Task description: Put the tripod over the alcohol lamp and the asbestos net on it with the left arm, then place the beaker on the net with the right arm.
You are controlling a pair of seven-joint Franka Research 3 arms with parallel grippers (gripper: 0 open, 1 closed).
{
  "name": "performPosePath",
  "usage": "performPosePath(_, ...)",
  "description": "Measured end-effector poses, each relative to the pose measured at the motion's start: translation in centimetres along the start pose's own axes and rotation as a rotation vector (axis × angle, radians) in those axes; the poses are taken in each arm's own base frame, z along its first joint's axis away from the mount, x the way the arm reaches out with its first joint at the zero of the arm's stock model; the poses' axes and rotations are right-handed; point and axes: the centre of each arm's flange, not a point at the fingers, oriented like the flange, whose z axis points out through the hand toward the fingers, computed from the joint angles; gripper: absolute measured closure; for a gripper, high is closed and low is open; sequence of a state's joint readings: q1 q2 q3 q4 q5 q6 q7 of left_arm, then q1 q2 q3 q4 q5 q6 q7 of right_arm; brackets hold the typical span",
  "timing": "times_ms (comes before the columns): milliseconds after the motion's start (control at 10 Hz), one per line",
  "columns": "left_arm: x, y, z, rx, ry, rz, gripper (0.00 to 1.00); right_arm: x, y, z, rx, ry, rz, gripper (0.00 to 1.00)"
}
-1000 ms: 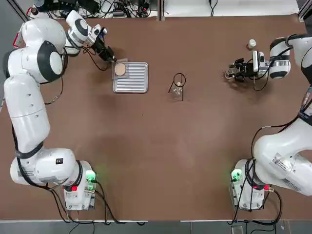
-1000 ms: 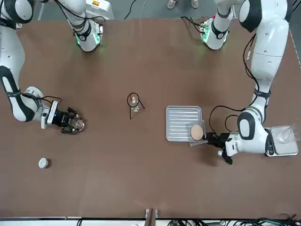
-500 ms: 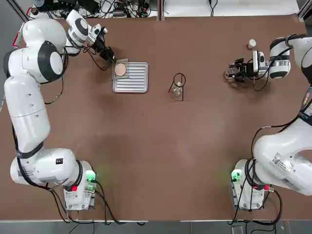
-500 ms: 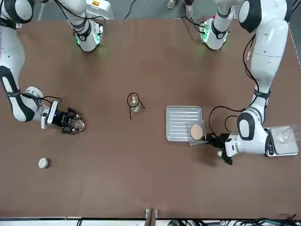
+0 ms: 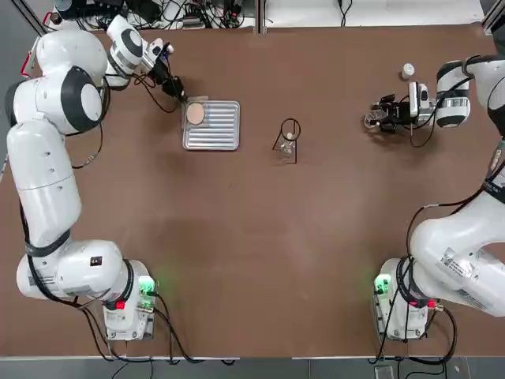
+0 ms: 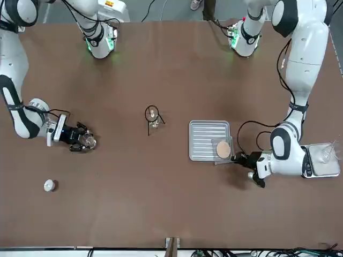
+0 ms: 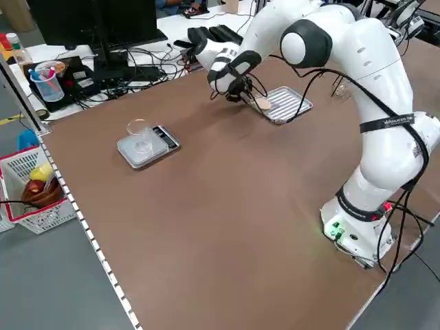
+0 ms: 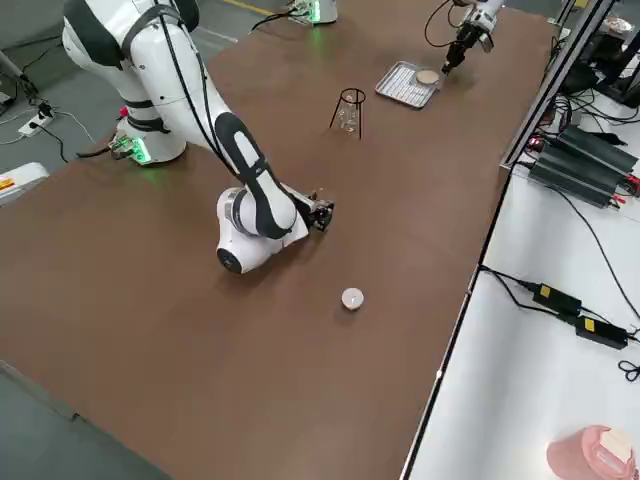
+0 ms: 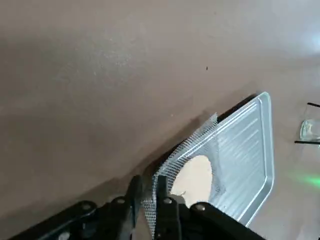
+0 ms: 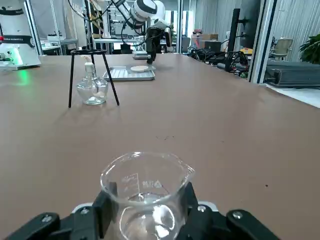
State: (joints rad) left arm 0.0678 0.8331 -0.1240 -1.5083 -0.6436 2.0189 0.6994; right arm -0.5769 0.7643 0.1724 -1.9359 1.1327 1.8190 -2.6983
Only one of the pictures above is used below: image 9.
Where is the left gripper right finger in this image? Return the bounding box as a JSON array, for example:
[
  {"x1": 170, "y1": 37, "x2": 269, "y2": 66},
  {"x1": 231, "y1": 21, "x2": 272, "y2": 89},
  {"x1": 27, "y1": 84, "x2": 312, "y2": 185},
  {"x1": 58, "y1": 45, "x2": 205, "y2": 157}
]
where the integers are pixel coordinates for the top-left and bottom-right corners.
[{"x1": 154, "y1": 176, "x2": 266, "y2": 240}]

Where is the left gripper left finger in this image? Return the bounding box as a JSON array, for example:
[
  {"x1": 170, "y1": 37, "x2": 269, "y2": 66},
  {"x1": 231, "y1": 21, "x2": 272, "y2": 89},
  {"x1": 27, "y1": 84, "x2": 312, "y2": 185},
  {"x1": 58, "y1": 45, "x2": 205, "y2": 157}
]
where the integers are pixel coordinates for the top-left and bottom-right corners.
[{"x1": 9, "y1": 174, "x2": 145, "y2": 240}]

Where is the black wire tripod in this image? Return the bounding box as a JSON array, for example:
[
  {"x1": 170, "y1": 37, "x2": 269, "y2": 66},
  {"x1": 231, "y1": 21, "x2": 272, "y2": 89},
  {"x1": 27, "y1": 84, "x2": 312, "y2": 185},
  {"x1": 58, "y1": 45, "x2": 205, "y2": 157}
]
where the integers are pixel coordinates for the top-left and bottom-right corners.
[{"x1": 294, "y1": 101, "x2": 320, "y2": 146}]

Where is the glass alcohol lamp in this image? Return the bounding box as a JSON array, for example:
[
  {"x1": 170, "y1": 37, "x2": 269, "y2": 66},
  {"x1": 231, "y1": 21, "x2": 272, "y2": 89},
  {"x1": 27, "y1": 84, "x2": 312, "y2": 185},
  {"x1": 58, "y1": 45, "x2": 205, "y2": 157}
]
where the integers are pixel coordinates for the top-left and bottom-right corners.
[{"x1": 299, "y1": 119, "x2": 320, "y2": 141}]

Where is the ribbed metal tray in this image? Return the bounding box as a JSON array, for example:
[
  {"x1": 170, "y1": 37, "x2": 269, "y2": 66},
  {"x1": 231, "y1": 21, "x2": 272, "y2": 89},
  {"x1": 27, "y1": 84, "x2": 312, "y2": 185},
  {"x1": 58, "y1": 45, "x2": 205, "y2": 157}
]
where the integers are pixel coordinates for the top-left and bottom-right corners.
[{"x1": 159, "y1": 91, "x2": 275, "y2": 228}]

